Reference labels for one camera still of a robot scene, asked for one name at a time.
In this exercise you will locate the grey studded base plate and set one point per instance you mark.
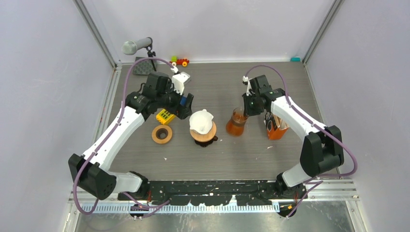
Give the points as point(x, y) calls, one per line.
point(145, 67)

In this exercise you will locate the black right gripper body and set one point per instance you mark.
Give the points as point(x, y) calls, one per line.
point(251, 106)

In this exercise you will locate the yellow green toy brick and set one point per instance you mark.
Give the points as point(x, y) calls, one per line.
point(164, 117)

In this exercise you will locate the grey microphone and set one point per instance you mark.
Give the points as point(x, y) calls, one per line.
point(131, 47)

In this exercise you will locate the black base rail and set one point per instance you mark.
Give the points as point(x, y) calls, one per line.
point(214, 193)

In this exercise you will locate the small wooden ring holder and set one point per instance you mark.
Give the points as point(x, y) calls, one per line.
point(162, 134)

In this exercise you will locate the dark brown dripper cup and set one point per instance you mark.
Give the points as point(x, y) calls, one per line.
point(207, 143)

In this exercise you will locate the amber glass carafe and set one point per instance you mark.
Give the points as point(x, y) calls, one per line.
point(235, 126)

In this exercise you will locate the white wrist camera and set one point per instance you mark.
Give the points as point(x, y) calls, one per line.
point(246, 82)
point(179, 79)

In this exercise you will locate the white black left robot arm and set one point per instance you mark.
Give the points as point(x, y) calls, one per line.
point(90, 170)

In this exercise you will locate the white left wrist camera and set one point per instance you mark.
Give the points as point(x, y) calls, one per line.
point(179, 79)

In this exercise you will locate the toy brick car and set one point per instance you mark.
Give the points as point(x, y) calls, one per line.
point(175, 61)

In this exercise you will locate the orange coffee filter box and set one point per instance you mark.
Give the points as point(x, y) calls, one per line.
point(275, 126)

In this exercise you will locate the white paper coffee filter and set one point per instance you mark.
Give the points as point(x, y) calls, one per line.
point(201, 122)

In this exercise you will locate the large wooden ring holder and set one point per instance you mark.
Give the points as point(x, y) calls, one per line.
point(204, 137)

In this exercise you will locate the teal block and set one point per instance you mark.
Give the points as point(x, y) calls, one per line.
point(295, 59)

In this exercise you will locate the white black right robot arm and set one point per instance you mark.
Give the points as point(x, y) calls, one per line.
point(319, 154)

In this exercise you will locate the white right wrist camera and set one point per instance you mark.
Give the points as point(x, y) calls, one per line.
point(246, 82)

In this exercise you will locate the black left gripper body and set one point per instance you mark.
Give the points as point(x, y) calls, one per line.
point(171, 103)

